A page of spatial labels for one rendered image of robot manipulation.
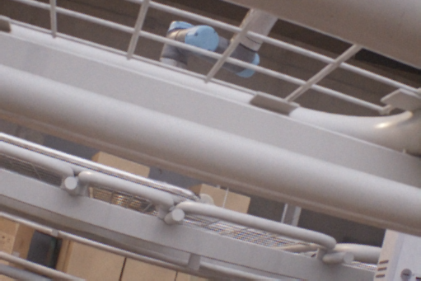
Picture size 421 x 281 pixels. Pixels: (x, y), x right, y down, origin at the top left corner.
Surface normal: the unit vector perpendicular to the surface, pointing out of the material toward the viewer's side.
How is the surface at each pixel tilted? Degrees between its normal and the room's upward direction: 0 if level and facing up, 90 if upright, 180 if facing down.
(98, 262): 90
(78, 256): 90
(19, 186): 90
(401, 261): 90
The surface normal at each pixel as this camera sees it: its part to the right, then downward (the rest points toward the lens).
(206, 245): 0.15, -0.20
